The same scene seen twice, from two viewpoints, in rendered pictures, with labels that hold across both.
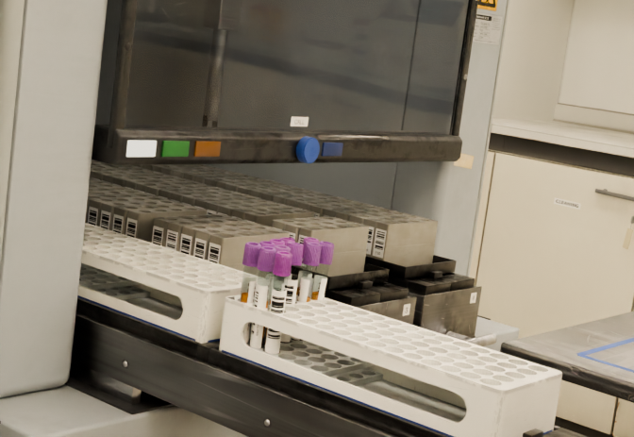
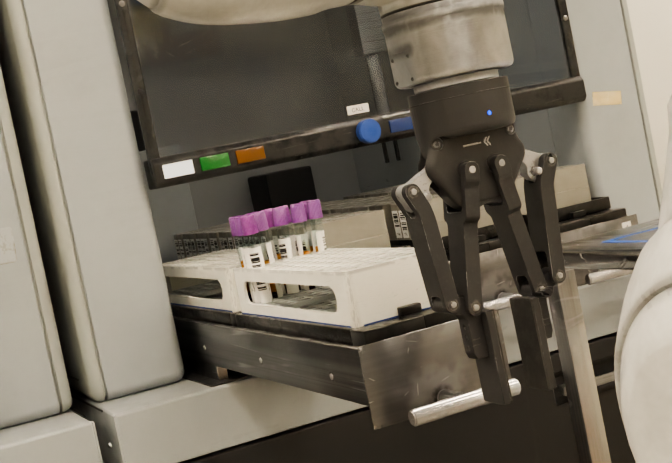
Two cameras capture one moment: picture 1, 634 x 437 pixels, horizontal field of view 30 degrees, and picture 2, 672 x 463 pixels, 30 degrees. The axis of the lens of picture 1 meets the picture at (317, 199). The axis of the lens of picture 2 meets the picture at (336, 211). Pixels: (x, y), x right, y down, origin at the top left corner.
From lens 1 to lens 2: 67 cm
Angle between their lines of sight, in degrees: 28
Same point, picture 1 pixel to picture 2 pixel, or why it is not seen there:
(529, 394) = (391, 272)
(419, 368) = (310, 275)
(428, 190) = (577, 137)
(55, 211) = (121, 238)
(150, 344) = (208, 325)
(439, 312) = not seen: hidden behind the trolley
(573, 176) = not seen: outside the picture
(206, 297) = (228, 273)
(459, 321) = not seen: hidden behind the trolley
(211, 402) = (239, 357)
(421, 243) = (568, 189)
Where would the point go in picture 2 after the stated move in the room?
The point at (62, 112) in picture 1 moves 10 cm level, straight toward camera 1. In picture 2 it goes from (102, 158) to (62, 164)
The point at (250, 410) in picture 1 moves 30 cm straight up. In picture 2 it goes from (253, 354) to (192, 61)
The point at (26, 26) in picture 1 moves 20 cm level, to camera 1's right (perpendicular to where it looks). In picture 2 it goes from (46, 101) to (191, 64)
